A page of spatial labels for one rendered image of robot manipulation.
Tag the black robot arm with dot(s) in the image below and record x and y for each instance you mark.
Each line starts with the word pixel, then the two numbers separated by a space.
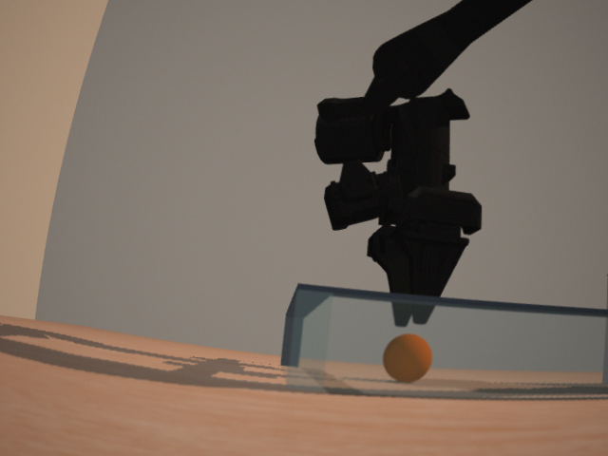
pixel 355 130

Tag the clear glass corner wall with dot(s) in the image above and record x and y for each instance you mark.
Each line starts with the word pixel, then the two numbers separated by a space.
pixel 358 344

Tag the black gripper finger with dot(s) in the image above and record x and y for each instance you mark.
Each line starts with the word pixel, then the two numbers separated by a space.
pixel 432 259
pixel 397 269

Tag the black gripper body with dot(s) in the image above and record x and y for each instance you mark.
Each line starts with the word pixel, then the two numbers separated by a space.
pixel 428 206

